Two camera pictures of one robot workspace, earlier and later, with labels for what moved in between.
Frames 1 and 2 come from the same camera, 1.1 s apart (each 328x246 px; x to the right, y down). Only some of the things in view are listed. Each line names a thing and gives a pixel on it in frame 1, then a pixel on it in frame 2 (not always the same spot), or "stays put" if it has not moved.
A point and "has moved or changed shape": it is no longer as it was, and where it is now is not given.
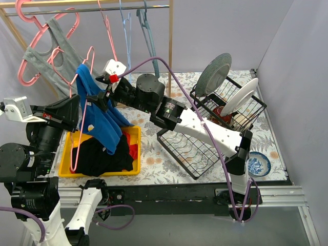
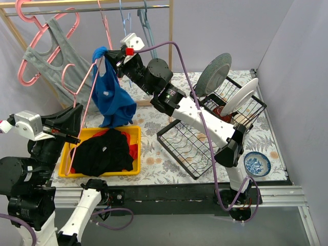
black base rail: [188, 199] stays put
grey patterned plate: [214, 76] stays put
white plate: [240, 98] stays put
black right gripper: [107, 94] -> [120, 62]
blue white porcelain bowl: [258, 165] stays put
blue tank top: [105, 126] has moved or changed shape
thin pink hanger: [84, 66] -> [99, 62]
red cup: [217, 110] stays put
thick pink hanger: [32, 19] stays put
